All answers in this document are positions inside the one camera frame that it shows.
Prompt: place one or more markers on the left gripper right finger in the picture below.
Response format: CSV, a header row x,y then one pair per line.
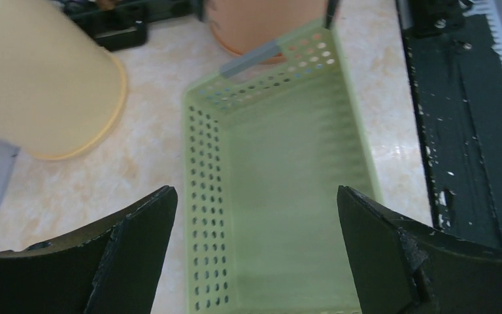
x,y
400,265

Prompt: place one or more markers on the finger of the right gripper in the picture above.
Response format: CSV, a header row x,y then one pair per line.
x,y
330,12

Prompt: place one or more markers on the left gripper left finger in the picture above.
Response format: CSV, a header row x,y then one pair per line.
x,y
112,265

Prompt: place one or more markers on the orange capybara bucket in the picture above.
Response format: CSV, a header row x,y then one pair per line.
x,y
250,30

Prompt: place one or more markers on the green plastic basket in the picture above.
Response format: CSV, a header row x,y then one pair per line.
x,y
268,139

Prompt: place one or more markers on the yellow capybara bucket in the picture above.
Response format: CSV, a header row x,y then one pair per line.
x,y
60,93

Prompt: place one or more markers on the black open tool case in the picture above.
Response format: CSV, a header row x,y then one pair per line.
x,y
126,24

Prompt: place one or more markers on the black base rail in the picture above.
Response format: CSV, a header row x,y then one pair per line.
x,y
453,52

